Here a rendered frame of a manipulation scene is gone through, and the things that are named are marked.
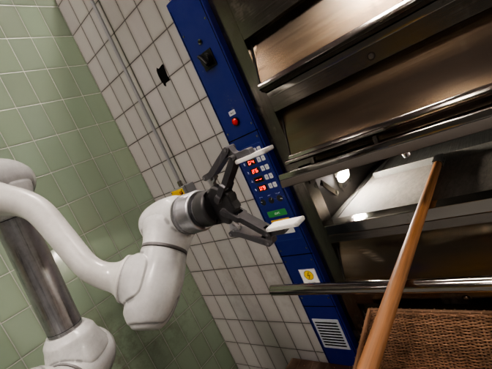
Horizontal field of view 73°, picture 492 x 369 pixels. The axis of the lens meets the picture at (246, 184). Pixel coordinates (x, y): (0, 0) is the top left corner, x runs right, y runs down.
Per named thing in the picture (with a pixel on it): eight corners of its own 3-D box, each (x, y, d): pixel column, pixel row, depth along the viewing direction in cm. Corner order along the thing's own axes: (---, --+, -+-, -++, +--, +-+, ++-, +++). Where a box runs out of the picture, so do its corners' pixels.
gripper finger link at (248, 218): (220, 208, 65) (219, 214, 66) (268, 236, 60) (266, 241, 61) (231, 200, 68) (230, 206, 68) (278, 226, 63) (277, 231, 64)
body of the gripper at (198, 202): (206, 184, 73) (236, 173, 67) (223, 219, 74) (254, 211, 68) (183, 198, 67) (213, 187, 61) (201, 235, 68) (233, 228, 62)
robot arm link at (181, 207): (209, 223, 78) (227, 219, 74) (182, 242, 71) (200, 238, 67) (192, 188, 77) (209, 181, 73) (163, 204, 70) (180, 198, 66)
